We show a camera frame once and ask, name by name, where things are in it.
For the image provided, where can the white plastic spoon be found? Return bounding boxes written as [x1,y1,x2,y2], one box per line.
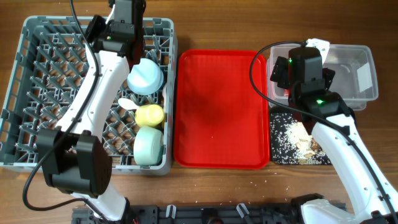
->
[118,98,140,111]

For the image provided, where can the rice food leftovers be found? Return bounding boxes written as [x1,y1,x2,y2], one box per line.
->
[272,113,327,164]

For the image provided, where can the yellow plastic cup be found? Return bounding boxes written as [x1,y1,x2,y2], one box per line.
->
[134,105,165,127]

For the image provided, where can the white plastic fork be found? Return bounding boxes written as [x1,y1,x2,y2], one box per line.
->
[162,85,167,110]

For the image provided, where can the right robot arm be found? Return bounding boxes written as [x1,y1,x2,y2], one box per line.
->
[274,46,397,223]

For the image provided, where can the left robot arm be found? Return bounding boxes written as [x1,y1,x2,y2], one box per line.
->
[36,0,146,223]

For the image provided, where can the black waste tray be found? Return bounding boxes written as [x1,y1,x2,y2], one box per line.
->
[269,107,333,166]

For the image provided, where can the grey dishwasher rack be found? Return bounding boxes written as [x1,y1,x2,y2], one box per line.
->
[1,16,178,175]

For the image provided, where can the clear plastic bin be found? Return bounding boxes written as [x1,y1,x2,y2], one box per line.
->
[267,44,379,111]

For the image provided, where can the red plastic tray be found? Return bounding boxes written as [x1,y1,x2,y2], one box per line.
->
[174,49,270,169]

